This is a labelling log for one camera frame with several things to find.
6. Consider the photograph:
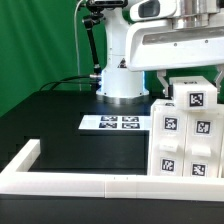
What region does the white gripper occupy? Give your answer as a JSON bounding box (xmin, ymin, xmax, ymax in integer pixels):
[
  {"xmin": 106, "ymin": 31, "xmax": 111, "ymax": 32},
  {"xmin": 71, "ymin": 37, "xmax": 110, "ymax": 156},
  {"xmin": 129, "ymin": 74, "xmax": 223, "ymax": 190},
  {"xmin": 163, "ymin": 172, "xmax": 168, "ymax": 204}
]
[{"xmin": 125, "ymin": 20, "xmax": 224, "ymax": 98}]

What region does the white cabinet top block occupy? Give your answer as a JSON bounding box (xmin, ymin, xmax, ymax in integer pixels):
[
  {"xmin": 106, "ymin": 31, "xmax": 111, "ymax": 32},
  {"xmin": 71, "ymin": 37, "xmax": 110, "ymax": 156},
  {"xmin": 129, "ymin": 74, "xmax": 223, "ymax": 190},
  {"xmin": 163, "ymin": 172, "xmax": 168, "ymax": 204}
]
[{"xmin": 169, "ymin": 76, "xmax": 217, "ymax": 111}]

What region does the white cabinet body box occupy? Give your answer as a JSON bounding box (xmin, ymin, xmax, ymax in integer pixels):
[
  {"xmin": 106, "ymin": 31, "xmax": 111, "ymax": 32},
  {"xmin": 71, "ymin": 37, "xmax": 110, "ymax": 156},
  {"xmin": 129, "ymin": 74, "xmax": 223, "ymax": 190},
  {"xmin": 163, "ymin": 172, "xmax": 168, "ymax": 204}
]
[{"xmin": 148, "ymin": 99, "xmax": 224, "ymax": 176}]

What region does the white cabinet door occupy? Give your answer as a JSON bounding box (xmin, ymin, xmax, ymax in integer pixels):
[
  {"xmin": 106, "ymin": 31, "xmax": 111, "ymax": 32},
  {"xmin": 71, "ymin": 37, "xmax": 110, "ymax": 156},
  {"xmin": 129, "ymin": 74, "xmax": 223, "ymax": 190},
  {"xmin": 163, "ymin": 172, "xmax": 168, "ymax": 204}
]
[
  {"xmin": 183, "ymin": 111, "xmax": 224, "ymax": 177},
  {"xmin": 153, "ymin": 109, "xmax": 186, "ymax": 176}
]

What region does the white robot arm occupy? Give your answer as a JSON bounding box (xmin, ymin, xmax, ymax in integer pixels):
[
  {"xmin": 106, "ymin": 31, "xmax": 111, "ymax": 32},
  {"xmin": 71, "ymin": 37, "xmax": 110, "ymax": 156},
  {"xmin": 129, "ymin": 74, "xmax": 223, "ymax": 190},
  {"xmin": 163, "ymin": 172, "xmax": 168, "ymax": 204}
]
[{"xmin": 86, "ymin": 0, "xmax": 224, "ymax": 103}]

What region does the white U-shaped fence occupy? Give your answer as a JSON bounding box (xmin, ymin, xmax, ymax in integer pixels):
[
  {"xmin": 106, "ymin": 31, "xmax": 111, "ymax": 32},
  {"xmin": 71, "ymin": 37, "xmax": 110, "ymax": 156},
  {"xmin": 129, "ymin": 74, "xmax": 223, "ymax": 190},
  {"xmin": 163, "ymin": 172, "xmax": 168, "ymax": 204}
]
[{"xmin": 0, "ymin": 139, "xmax": 224, "ymax": 202}]

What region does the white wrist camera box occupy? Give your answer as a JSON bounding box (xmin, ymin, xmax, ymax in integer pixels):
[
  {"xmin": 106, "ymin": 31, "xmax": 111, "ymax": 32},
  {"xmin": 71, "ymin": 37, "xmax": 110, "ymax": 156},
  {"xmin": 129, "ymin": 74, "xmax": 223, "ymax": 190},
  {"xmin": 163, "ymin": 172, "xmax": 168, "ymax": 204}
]
[{"xmin": 130, "ymin": 0, "xmax": 177, "ymax": 21}]

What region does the white marker base plate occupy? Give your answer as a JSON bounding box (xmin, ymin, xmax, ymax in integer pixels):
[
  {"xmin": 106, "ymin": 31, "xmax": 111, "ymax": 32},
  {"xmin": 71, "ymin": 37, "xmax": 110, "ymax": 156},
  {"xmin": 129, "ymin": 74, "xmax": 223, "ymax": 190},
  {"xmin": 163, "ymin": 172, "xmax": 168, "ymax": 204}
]
[{"xmin": 79, "ymin": 115, "xmax": 151, "ymax": 131}]

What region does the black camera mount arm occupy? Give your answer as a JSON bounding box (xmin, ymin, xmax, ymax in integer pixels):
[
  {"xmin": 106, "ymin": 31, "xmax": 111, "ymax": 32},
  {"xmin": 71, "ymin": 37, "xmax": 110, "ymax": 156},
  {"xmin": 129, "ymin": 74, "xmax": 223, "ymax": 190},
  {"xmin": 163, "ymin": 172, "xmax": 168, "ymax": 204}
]
[{"xmin": 82, "ymin": 0, "xmax": 103, "ymax": 91}]

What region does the black cable bundle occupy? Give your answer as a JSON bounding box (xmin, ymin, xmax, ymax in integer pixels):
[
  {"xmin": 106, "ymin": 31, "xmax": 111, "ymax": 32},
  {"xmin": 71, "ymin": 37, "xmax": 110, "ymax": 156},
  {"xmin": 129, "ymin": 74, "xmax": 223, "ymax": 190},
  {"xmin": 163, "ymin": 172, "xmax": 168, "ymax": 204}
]
[{"xmin": 39, "ymin": 75, "xmax": 101, "ymax": 92}]

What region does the white cable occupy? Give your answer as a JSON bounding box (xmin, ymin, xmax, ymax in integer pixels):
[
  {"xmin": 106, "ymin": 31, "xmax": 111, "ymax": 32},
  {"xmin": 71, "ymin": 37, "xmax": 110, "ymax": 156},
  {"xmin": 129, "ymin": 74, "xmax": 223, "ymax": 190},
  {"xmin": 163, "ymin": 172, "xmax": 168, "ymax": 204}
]
[{"xmin": 73, "ymin": 0, "xmax": 87, "ymax": 92}]

